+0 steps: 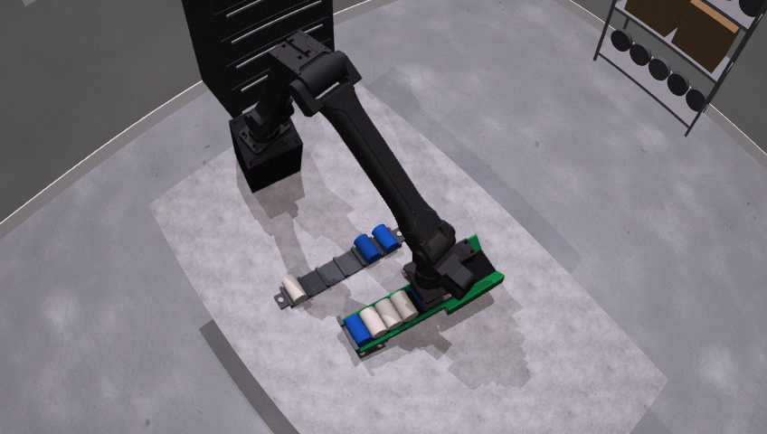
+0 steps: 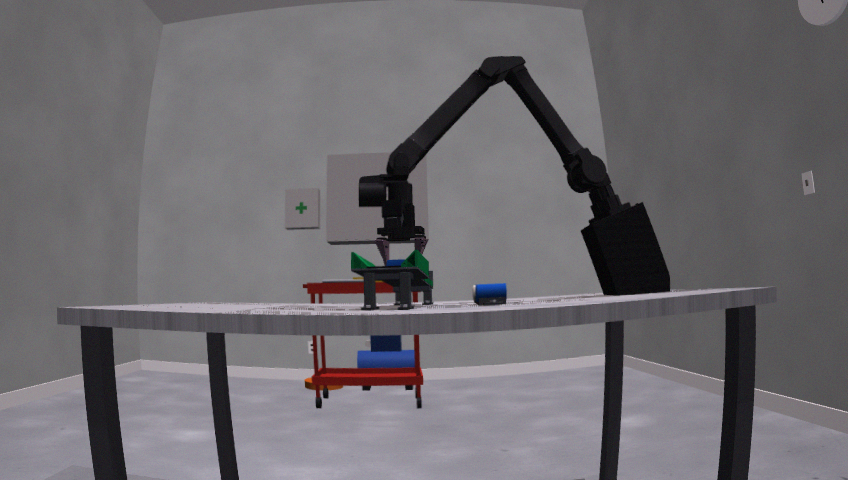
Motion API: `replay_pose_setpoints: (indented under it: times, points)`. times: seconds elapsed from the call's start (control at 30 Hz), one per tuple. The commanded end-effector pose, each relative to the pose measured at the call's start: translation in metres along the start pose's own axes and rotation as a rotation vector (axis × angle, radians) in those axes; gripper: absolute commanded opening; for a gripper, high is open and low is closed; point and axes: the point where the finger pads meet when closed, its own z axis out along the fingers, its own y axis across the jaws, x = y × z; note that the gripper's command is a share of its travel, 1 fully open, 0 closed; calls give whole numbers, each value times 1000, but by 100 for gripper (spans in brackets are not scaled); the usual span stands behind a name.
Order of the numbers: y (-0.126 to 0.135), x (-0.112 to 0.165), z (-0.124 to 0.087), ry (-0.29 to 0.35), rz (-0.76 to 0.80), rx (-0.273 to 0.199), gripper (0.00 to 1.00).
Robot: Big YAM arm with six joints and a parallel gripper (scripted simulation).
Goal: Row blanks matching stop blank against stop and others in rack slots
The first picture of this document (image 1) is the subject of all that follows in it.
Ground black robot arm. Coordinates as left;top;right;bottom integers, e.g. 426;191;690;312
240;30;477;300

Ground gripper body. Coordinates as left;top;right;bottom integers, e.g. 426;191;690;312
403;261;449;309

